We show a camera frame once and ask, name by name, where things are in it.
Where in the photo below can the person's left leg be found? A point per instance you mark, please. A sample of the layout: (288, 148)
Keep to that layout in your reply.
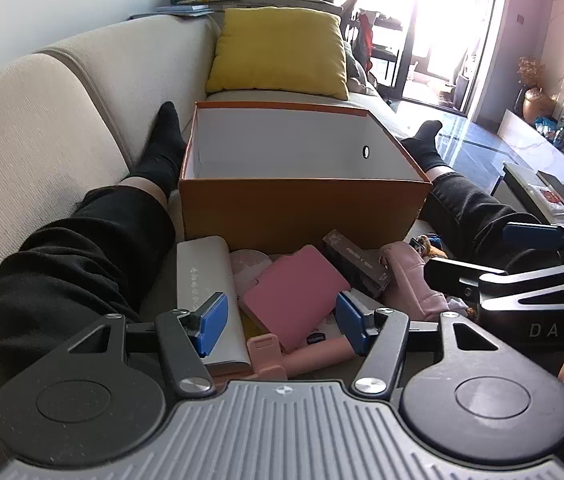
(86, 240)

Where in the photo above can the grey coffee table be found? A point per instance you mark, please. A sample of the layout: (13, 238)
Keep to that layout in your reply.
(527, 185)

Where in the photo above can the person's leg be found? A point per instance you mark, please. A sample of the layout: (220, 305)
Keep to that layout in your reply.
(86, 240)
(462, 205)

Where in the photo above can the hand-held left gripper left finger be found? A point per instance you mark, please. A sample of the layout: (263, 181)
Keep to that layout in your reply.
(213, 324)

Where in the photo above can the brown vase with dried flowers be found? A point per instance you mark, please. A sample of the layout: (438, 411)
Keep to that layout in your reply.
(534, 102)

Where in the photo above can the long white box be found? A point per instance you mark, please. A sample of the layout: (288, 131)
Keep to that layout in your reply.
(196, 280)

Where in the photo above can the white low cabinet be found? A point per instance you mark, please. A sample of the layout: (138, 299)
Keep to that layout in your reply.
(527, 135)

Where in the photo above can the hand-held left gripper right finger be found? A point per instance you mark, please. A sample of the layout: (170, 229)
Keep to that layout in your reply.
(349, 324)

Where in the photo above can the pink case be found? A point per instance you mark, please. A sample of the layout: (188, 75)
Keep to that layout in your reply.
(292, 295)

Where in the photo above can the pink selfie stick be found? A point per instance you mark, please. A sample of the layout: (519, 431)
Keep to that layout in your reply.
(312, 357)

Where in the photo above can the round disc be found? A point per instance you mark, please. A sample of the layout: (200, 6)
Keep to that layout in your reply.
(249, 265)

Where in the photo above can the pink plush pouch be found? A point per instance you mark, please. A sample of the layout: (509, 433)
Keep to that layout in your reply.
(409, 280)

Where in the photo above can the orange cardboard box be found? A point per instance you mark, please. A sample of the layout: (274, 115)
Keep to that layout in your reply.
(287, 210)

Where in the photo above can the grey blanket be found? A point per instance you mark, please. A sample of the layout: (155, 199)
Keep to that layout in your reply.
(359, 75)

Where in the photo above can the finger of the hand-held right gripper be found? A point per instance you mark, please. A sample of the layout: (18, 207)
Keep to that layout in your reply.
(529, 235)
(454, 276)

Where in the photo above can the yellow pillow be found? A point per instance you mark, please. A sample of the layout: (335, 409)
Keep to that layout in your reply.
(277, 50)

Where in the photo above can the beige sofa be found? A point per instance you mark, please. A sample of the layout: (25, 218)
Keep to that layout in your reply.
(36, 135)

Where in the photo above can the dark chair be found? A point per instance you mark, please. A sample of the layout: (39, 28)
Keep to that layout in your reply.
(382, 50)

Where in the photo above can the blue book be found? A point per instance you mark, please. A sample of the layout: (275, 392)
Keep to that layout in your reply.
(184, 10)

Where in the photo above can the person's right leg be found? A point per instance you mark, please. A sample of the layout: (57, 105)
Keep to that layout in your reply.
(462, 205)

